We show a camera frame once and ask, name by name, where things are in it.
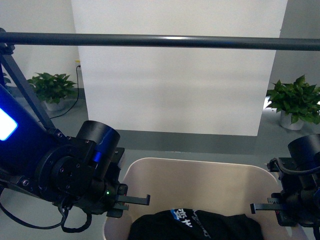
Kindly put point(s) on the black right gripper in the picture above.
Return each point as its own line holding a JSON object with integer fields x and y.
{"x": 298, "y": 203}

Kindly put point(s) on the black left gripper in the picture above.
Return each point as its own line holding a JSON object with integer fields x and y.
{"x": 110, "y": 194}

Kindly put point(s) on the beige plastic laundry hamper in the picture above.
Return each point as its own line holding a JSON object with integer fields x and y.
{"x": 224, "y": 188}

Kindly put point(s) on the blue black left robot arm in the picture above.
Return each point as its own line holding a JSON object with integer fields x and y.
{"x": 79, "y": 171}

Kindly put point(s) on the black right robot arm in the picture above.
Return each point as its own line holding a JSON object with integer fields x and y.
{"x": 304, "y": 146}

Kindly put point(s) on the black printed t-shirt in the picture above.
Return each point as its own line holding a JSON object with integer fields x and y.
{"x": 191, "y": 224}

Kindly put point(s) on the right potted green plant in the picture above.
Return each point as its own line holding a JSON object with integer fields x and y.
{"x": 297, "y": 102}

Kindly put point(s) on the potted green plant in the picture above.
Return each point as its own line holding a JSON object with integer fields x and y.
{"x": 52, "y": 90}
{"x": 297, "y": 102}

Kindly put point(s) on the left potted green plant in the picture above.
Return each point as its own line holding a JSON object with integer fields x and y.
{"x": 52, "y": 90}

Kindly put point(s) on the dark left rack leg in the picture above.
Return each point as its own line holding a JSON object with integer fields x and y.
{"x": 10, "y": 65}

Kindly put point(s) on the dark metal hanger rail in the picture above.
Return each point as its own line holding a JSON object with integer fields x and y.
{"x": 174, "y": 41}

